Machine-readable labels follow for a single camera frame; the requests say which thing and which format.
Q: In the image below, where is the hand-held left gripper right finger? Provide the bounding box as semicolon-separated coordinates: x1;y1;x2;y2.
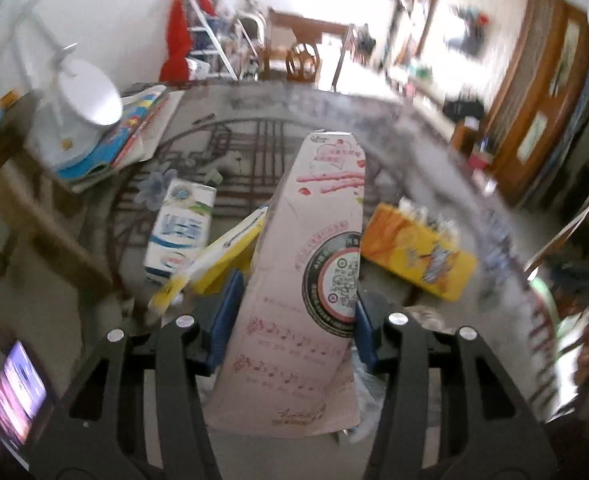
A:
354;292;560;480

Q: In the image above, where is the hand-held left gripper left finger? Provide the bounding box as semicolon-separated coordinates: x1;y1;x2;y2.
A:
29;269;248;480

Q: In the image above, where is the white blue milk carton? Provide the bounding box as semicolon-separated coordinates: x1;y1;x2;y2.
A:
143;178;218;285

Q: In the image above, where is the pink paper carton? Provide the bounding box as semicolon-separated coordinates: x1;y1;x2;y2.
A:
205;131;367;436

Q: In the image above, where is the red trash bin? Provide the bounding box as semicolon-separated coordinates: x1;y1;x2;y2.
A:
467;140;495;171

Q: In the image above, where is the yellow flat box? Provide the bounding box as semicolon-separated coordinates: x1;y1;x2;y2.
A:
147;205;270;316

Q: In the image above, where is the orange drink carton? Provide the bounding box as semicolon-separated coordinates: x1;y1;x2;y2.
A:
360;199;479;303

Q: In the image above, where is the colourful book stack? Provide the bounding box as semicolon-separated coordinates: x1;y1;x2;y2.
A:
57;85;185;193

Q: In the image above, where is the phone with lit screen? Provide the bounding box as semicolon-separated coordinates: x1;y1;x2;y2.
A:
0;340;58;471

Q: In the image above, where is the wooden desk rack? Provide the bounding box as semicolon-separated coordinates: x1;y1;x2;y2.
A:
0;92;112;291

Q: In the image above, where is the black bag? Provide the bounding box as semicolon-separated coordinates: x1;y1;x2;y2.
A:
443;100;482;122

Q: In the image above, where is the white desk lamp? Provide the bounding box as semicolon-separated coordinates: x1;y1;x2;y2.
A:
12;0;124;171

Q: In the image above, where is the white magazine rack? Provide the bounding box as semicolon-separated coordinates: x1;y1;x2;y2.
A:
184;0;268;81

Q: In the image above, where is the carved wooden chair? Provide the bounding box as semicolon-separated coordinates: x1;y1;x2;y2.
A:
259;7;355;92

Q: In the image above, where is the red cloth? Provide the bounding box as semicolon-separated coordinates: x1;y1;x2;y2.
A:
159;0;195;82

